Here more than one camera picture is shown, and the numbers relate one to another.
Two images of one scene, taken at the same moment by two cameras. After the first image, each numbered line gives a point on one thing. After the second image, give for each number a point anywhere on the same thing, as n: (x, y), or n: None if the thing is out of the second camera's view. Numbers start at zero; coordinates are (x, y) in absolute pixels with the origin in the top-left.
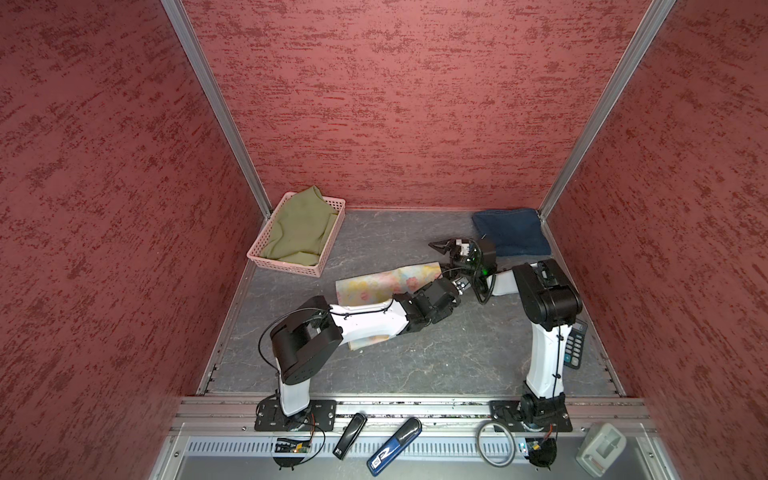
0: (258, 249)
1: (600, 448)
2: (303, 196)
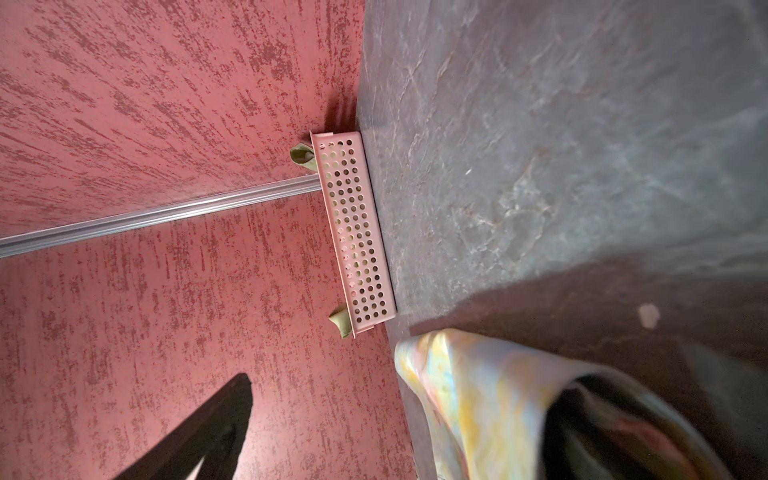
0: (354, 229)
1: None
2: (307, 156)
